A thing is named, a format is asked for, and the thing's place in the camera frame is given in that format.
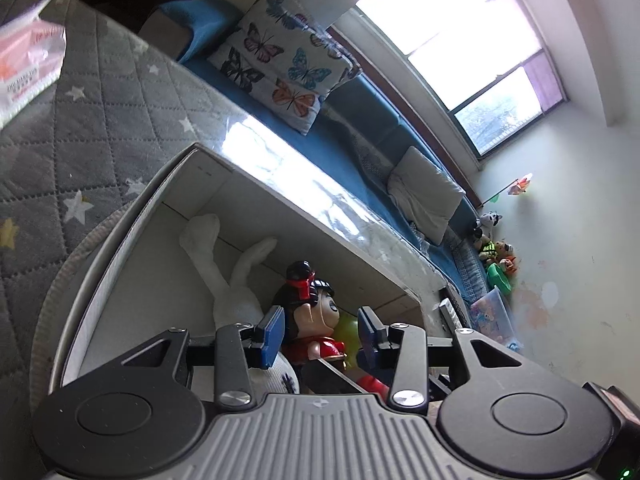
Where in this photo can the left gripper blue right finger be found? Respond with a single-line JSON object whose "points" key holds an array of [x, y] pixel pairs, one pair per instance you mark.
{"points": [[373, 339]]}

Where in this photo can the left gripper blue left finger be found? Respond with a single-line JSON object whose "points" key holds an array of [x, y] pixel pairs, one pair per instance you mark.
{"points": [[268, 336]]}

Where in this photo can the red black cartoon doll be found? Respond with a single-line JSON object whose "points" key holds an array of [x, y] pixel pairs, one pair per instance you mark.
{"points": [[311, 316]]}

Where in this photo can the white knitted plush rabbit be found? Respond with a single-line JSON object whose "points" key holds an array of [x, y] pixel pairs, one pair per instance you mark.
{"points": [[234, 301]]}

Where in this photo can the red balloon toy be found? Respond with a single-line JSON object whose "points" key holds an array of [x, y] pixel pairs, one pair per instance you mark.
{"points": [[373, 385]]}

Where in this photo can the green balloon toy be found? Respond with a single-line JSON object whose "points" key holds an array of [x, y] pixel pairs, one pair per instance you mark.
{"points": [[346, 331]]}

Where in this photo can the white remote control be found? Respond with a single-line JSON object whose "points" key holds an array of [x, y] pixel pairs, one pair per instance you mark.
{"points": [[449, 316]]}

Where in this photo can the clear plastic toy bin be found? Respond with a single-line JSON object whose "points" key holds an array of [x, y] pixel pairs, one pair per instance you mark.
{"points": [[489, 316]]}

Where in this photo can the green toy basket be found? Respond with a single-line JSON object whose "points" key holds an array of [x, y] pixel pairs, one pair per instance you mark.
{"points": [[500, 275]]}

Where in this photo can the white cardboard storage box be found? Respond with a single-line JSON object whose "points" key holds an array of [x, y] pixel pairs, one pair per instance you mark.
{"points": [[130, 279]]}

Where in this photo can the white plain cushion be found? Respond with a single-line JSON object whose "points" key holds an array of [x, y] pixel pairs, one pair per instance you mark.
{"points": [[426, 195]]}

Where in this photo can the black white plush dog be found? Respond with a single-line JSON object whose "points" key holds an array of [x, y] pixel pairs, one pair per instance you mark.
{"points": [[485, 225]]}

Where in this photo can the blue sofa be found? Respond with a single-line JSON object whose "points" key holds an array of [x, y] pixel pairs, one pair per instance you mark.
{"points": [[358, 138]]}

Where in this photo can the colourful pinwheel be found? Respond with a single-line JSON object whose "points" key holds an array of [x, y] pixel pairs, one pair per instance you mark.
{"points": [[516, 187]]}

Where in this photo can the grey quilted star tablecloth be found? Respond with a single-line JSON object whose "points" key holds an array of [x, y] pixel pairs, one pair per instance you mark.
{"points": [[82, 149]]}

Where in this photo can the butterfly print pillow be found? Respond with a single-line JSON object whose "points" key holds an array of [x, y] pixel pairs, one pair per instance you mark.
{"points": [[280, 56]]}

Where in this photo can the black tracking device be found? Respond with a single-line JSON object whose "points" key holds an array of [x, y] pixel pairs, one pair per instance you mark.
{"points": [[621, 458]]}

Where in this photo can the window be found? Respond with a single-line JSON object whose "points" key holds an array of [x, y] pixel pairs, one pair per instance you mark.
{"points": [[482, 63]]}

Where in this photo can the tissue pack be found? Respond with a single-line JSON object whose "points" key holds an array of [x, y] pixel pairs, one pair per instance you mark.
{"points": [[32, 56]]}

